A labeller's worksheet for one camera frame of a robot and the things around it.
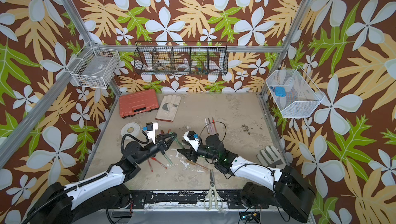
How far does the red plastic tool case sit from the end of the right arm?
1.80 ft

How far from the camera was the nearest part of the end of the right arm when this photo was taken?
59cm

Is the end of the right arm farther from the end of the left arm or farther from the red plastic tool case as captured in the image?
the red plastic tool case

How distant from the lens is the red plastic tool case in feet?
3.49
